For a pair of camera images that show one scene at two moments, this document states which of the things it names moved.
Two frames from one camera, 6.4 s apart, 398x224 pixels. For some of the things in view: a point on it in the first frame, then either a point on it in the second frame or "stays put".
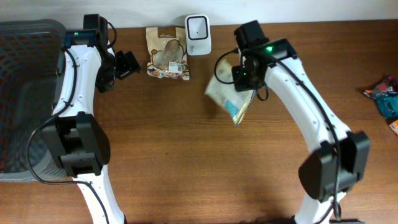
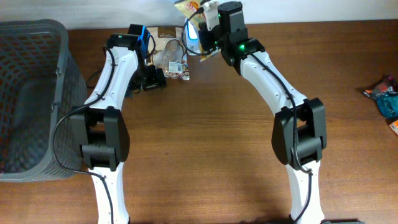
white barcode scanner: x=198 y=30 stays put
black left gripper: x=125 y=66 → x=153 y=78
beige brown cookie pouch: x=166 y=48 stays put
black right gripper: x=241 y=78 → x=203 y=40
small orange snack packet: x=394 y=126 stays put
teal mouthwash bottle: x=388 y=106 stays put
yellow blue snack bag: x=234 y=104 → x=193 y=11
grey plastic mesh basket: x=29 y=55 stays put
